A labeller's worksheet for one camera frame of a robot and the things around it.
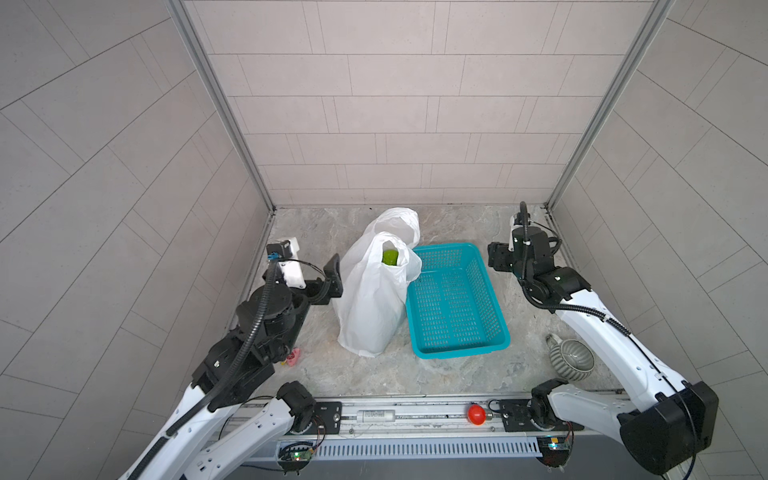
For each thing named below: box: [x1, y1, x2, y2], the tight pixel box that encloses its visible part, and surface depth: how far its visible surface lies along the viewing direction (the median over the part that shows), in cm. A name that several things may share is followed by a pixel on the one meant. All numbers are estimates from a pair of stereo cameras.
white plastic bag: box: [332, 208, 422, 358], surface depth 72 cm
